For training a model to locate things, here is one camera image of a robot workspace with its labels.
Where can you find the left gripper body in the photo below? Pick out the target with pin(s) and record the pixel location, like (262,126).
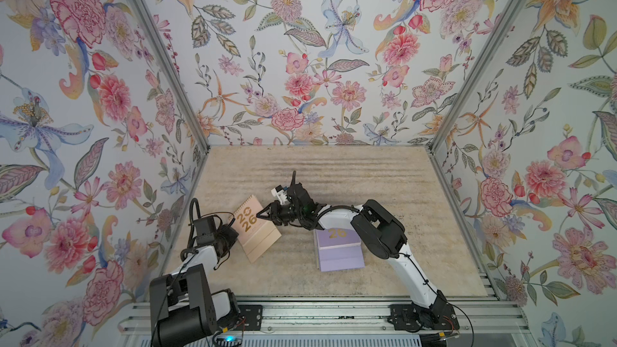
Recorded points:
(226,238)

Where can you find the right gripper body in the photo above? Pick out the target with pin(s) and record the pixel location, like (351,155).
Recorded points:
(293,215)

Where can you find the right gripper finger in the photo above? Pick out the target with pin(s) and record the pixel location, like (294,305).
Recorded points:
(278,221)
(271,211)

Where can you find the peach desk calendar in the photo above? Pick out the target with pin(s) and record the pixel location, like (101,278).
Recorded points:
(255,235)

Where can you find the purple calendar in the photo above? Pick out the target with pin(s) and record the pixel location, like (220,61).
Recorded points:
(338,250)

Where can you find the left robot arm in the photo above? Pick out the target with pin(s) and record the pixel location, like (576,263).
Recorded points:
(183,307)

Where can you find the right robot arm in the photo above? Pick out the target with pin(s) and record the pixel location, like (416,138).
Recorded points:
(385,237)

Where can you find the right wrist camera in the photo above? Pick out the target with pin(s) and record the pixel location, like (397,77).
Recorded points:
(280,194)

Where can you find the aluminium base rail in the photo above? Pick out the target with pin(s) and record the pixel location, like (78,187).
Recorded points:
(368,315)

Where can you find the left corner aluminium post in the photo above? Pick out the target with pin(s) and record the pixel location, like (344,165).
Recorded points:
(166,64)

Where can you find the corner aluminium post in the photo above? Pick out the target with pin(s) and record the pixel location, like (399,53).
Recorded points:
(484,58)
(166,64)

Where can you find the right corner aluminium post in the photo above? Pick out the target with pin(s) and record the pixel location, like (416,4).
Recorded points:
(484,58)

